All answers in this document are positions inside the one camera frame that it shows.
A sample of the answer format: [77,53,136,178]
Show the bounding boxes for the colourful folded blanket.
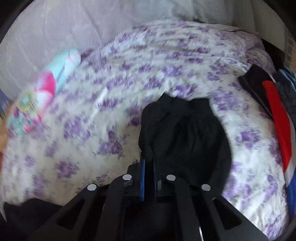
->
[6,49,81,136]

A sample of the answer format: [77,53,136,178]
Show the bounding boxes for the white pillow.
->
[1,0,255,99]

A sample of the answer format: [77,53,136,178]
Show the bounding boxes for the red blue white garment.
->
[262,80,295,217]

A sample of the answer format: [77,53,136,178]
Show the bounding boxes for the dark garment on pile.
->
[238,64,285,123]

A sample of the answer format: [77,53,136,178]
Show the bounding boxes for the blue denim garment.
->
[273,66,295,114]

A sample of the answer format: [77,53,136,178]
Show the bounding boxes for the black pants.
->
[3,92,233,232]

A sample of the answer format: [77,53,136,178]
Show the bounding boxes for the purple floral bedsheet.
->
[1,21,290,240]

